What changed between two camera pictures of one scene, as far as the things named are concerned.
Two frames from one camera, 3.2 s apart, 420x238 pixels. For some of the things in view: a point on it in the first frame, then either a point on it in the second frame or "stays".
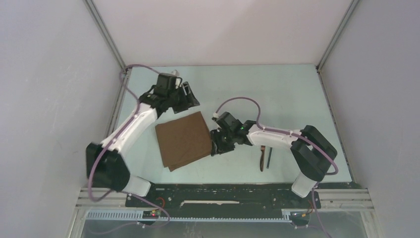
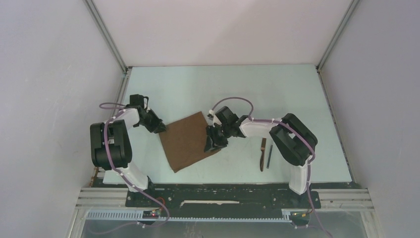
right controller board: x=300 y=215 stays
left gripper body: x=178 y=100 to x=151 y=121
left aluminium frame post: x=106 y=35 stays
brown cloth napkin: x=183 y=141 stays
